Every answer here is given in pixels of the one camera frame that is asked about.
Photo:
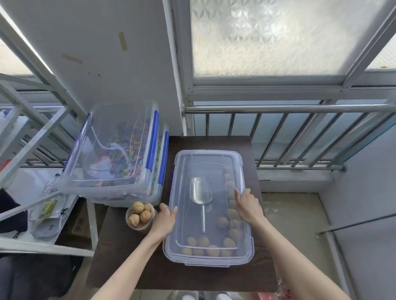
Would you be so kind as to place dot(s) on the person's left hand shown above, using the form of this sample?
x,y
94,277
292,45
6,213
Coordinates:
x,y
162,225

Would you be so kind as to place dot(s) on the person's right hand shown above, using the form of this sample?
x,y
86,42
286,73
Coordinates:
x,y
251,209

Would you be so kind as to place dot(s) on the person's right thumb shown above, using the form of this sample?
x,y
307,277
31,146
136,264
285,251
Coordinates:
x,y
238,202

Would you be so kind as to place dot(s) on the person's left thumb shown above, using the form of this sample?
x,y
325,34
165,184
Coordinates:
x,y
174,213

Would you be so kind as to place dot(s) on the person's left forearm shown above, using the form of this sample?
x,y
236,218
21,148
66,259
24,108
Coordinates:
x,y
125,275

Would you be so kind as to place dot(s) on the person's right forearm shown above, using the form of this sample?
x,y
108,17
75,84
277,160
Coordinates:
x,y
298,265

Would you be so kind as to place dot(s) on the brown walnut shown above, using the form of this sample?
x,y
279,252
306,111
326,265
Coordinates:
x,y
133,220
145,216
148,208
137,207

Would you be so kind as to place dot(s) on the metal scoop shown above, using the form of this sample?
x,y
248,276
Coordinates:
x,y
201,191

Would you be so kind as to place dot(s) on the clear box with blue latches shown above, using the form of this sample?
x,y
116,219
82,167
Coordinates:
x,y
159,176
88,179

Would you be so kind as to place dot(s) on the pile of walnuts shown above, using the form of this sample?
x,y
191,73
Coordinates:
x,y
203,243

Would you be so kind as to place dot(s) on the small clear plastic cup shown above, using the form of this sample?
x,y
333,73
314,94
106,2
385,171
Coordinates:
x,y
131,227

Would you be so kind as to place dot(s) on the clear plastic storage box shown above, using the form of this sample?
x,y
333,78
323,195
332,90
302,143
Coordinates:
x,y
203,264

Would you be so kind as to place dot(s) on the pile of colourful wrapped sweets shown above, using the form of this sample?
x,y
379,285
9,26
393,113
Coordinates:
x,y
126,158

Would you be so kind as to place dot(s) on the brown cardboard box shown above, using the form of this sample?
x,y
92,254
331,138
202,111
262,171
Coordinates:
x,y
77,224

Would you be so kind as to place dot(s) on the steel window railing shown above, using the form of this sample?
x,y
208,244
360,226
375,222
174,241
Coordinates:
x,y
281,109

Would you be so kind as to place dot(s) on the red plastic bag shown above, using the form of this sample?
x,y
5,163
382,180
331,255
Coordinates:
x,y
273,298

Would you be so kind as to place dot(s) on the clear plastic bag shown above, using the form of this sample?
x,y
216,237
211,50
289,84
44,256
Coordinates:
x,y
46,210

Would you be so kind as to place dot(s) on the thin metal rod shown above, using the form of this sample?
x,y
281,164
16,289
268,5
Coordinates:
x,y
365,222

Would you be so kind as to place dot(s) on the dark cloth bag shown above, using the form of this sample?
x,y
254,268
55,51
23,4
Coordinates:
x,y
5,212

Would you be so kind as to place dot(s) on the frosted glass window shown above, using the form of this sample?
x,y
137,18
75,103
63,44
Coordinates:
x,y
271,30

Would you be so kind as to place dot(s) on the white metal shelf rack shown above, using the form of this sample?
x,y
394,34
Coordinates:
x,y
25,106

